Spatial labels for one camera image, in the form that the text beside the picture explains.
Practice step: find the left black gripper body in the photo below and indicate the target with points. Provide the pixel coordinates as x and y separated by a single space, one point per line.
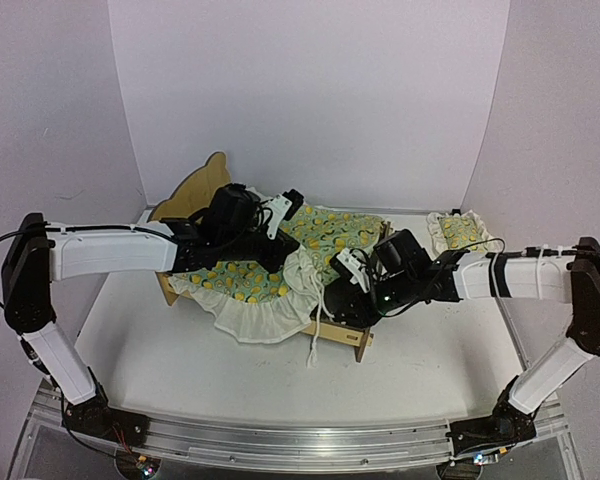
273 245

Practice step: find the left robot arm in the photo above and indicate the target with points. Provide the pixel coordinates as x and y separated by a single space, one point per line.
237 226

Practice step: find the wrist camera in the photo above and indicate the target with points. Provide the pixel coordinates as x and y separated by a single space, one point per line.
281 208
350 267

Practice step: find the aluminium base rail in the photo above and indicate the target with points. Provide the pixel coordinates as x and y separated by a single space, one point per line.
310 449

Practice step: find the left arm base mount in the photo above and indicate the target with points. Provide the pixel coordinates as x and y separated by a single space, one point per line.
97 419

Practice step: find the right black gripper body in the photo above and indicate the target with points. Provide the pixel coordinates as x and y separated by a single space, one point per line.
341 298

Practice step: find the small lemon print pillow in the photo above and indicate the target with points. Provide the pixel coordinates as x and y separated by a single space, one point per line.
457 231

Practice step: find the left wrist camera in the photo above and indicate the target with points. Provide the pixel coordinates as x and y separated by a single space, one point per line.
281 208

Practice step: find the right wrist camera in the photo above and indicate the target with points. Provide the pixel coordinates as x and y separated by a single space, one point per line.
350 267

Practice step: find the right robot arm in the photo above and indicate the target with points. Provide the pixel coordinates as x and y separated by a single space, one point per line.
398 274

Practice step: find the lemon print ruffled mattress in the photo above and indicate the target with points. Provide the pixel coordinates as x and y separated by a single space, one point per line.
258 307

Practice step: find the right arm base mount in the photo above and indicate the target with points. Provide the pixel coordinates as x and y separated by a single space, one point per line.
505 426

